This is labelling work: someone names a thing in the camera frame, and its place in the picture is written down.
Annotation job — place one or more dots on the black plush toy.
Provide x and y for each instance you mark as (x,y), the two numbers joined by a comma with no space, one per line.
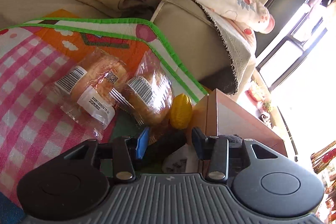
(233,140)

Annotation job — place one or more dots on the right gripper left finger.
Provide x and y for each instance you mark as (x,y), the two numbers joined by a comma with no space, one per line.
(128,151)

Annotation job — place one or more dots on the white battery charger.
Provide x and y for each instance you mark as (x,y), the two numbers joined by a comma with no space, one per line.
(183,160)

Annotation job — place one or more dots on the beige sofa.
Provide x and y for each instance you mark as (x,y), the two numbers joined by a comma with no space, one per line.
(187,28)

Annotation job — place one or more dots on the packaged bread with barcode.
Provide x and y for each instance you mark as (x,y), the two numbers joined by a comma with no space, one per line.
(84,92)

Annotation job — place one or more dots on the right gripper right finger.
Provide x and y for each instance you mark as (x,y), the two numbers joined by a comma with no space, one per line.
(215,150)

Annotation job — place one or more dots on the packaged brown bun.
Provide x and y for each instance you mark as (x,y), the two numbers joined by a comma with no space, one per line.
(149,91)

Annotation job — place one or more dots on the red plant bowl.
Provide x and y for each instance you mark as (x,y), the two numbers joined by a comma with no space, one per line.
(256,92)

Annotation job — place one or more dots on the pink cardboard box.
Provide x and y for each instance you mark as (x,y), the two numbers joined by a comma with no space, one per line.
(217,114)

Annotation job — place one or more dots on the colourful play mat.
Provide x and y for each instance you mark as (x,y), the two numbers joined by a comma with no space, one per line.
(40,62)

